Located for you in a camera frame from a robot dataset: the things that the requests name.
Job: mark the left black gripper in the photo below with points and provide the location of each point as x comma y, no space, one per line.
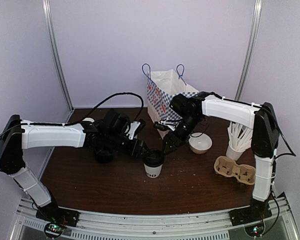
135,150

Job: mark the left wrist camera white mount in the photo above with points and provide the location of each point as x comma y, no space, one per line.
134,128

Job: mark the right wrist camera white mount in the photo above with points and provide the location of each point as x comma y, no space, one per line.
166,124

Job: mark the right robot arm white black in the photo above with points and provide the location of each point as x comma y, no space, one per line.
261,119

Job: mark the aluminium front rail frame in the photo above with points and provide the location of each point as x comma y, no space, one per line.
214,225

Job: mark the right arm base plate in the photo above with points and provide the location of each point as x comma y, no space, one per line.
247,215

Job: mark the stack of black cup lids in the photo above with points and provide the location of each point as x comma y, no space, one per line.
103,156

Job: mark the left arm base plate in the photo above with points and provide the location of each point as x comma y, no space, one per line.
61,216

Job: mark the brown cardboard cup carrier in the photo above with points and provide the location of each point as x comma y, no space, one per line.
227,167

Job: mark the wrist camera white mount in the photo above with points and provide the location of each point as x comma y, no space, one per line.
134,128
166,124

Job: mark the right aluminium corner post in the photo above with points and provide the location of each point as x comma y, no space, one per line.
254,30

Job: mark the checkered paper takeout bag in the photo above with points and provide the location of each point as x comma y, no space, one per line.
161,87

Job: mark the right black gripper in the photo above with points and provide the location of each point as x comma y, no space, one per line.
170,139

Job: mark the stack of white paper cups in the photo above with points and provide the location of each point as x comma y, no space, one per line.
89,119

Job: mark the white ceramic bowl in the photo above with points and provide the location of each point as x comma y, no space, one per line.
200,142

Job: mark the bundle of white wrapped straws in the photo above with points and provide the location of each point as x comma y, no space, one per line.
240,136

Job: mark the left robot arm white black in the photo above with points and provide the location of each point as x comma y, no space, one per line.
115,132

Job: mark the white cup holding straws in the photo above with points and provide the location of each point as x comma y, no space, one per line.
233,154

